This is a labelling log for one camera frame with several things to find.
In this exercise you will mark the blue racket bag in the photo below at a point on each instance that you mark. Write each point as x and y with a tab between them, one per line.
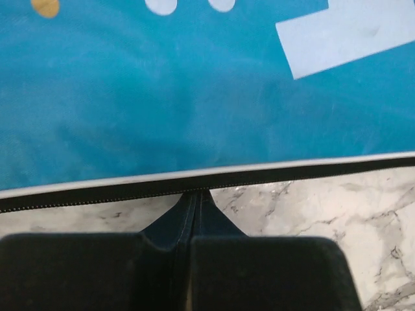
103	101

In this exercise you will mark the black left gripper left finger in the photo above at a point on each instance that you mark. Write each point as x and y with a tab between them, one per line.
145	270

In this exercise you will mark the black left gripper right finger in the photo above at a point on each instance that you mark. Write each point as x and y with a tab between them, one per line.
233	271

